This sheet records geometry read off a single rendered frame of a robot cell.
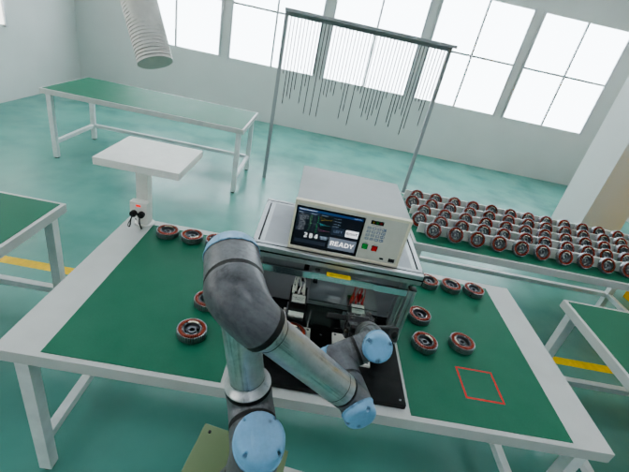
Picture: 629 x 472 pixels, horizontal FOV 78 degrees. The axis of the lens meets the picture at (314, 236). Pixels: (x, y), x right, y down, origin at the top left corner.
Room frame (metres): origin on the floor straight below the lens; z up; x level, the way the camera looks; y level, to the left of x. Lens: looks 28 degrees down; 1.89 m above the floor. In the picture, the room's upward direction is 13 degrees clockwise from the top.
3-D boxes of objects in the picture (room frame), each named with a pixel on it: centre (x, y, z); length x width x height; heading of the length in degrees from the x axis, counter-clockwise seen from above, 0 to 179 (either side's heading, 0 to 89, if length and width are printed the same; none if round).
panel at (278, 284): (1.43, -0.10, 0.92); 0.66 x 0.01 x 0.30; 94
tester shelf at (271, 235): (1.50, -0.10, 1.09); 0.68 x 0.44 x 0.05; 94
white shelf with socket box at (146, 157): (1.70, 0.82, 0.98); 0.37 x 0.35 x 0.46; 94
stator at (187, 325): (1.10, 0.38, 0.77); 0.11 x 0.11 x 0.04
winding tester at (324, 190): (1.50, -0.11, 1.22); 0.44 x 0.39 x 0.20; 94
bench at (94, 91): (4.40, 2.04, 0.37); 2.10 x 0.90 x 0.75; 94
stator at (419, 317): (1.51, -0.57, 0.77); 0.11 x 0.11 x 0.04
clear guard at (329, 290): (1.18, -0.14, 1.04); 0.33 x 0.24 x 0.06; 4
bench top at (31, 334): (1.42, -0.10, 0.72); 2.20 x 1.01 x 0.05; 94
